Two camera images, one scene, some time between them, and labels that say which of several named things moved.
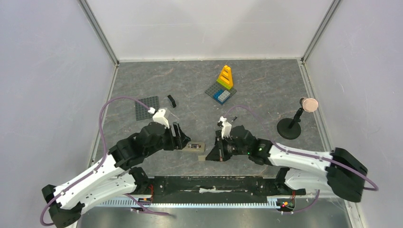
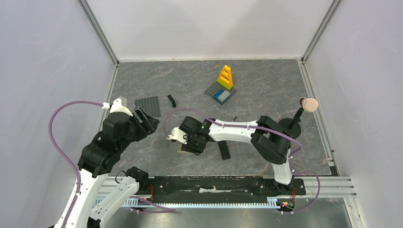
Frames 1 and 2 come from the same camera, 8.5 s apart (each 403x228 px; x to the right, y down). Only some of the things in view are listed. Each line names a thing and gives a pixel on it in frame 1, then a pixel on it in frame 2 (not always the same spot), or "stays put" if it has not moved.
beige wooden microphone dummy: x=310 y=105 stays put
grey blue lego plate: x=219 y=93 stays put
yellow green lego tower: x=225 y=77 stays put
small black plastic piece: x=172 y=100 stays put
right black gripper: x=225 y=148 -> x=192 y=144
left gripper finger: x=184 y=139 -> x=150 y=124
